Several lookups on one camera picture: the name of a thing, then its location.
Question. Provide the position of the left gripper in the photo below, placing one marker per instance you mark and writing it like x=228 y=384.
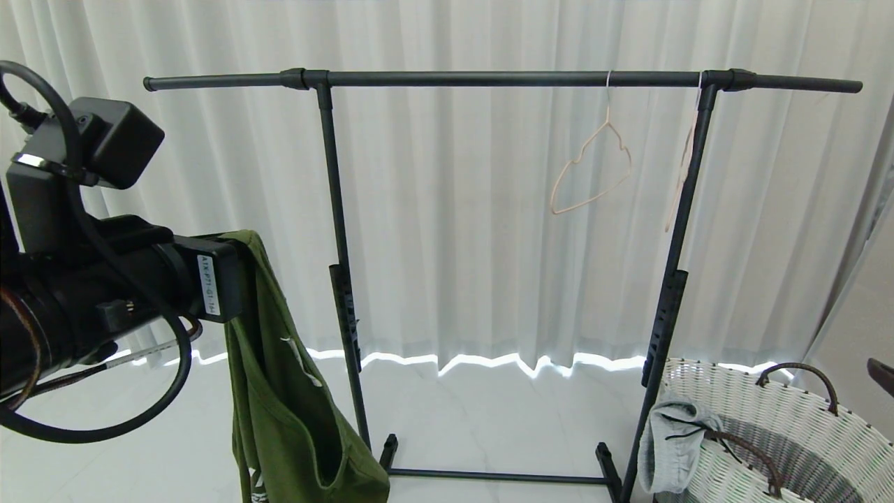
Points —
x=230 y=279

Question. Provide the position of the green printed sleeveless shirt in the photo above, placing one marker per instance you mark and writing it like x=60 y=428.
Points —
x=279 y=419

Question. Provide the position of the pink clothes hanger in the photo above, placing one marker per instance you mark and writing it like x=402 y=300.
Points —
x=608 y=112
x=699 y=94

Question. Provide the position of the black clothes rack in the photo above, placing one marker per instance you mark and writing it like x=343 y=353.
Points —
x=489 y=78

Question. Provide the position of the white laundry basket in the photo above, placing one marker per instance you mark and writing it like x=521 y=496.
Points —
x=768 y=419

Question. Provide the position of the white curtain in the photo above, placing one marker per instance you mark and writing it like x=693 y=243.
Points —
x=454 y=209

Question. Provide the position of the pale grey garment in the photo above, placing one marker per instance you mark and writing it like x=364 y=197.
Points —
x=670 y=454

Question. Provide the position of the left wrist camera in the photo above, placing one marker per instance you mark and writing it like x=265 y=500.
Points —
x=115 y=143

